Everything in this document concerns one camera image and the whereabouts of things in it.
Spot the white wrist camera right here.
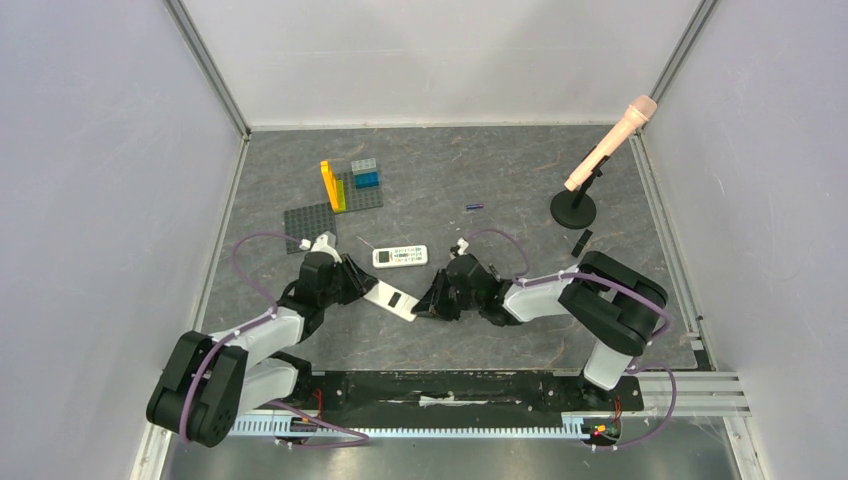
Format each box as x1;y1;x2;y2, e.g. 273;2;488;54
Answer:
449;238;469;258

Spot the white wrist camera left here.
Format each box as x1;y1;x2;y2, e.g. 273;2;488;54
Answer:
299;231;341;263

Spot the aluminium frame rail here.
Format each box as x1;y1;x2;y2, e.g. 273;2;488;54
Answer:
162;0;253;372

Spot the dark grey brick baseplate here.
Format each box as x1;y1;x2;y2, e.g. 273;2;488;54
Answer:
283;202;337;241

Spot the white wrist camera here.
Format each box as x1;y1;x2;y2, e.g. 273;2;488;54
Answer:
449;238;469;258
299;231;341;263

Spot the white remote with buttons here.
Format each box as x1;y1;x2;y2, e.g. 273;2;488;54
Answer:
372;245;429;269

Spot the white cable duct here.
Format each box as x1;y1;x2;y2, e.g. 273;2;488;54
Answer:
231;415;590;440

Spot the pink toy microphone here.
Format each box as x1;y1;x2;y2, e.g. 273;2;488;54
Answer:
564;95;658;191

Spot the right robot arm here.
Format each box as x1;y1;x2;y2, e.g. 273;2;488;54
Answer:
411;251;673;408

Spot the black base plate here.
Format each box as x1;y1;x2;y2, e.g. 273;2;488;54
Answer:
285;370;645;429

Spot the yellow brick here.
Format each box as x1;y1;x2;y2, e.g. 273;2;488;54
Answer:
320;160;339;213

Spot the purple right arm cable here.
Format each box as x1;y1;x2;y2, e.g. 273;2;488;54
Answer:
463;229;678;452

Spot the grey brick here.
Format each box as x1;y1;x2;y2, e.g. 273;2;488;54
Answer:
351;158;377;175

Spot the black microphone stand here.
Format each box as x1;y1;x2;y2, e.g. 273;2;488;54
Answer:
550;166;603;230

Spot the blue brick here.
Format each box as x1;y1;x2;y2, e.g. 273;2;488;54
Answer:
353;171;380;190

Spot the small black block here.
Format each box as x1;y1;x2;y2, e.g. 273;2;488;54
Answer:
570;229;593;258

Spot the green brick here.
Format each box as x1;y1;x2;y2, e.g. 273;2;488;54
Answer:
334;178;347;213

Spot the white remote control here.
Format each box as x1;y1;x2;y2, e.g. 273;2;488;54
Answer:
363;280;419;322

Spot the grey baseplate with bricks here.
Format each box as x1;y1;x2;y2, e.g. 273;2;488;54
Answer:
336;172;384;213

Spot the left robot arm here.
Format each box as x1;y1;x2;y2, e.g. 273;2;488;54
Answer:
146;252;378;447

